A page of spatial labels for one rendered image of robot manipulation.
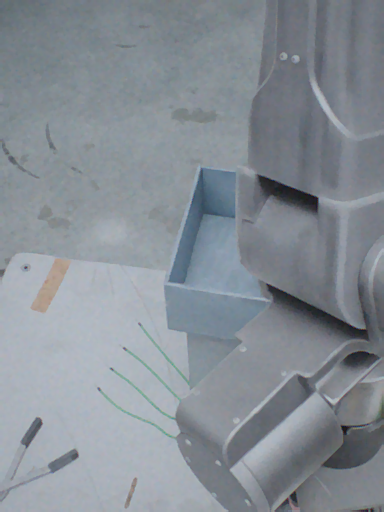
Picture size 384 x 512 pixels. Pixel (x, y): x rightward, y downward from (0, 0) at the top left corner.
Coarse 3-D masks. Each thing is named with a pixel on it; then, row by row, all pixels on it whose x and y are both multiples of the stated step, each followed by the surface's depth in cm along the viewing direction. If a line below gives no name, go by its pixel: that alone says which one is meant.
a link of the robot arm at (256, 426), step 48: (240, 336) 40; (288, 336) 39; (336, 336) 39; (240, 384) 38; (288, 384) 38; (192, 432) 38; (240, 432) 37; (288, 432) 38; (336, 432) 39; (240, 480) 37; (288, 480) 38
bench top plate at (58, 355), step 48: (0, 288) 120; (96, 288) 120; (144, 288) 120; (0, 336) 115; (48, 336) 115; (96, 336) 115; (144, 336) 115; (0, 384) 111; (48, 384) 111; (96, 384) 111; (144, 384) 110; (0, 432) 107; (48, 432) 106; (96, 432) 106; (144, 432) 106; (0, 480) 103; (48, 480) 102; (96, 480) 102; (144, 480) 102; (192, 480) 102
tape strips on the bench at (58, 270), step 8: (56, 264) 123; (64, 264) 123; (48, 272) 122; (56, 272) 122; (64, 272) 122; (48, 280) 121; (56, 280) 121; (40, 288) 120; (48, 288) 120; (56, 288) 120; (40, 296) 119; (48, 296) 119; (32, 304) 118; (40, 304) 118; (48, 304) 118; (40, 312) 118
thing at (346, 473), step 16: (352, 432) 44; (368, 432) 44; (352, 448) 46; (368, 448) 46; (336, 464) 47; (352, 464) 48; (368, 464) 48; (320, 480) 48; (336, 480) 48; (352, 480) 48; (368, 480) 47; (304, 496) 47; (320, 496) 47; (336, 496) 47; (352, 496) 47; (368, 496) 47
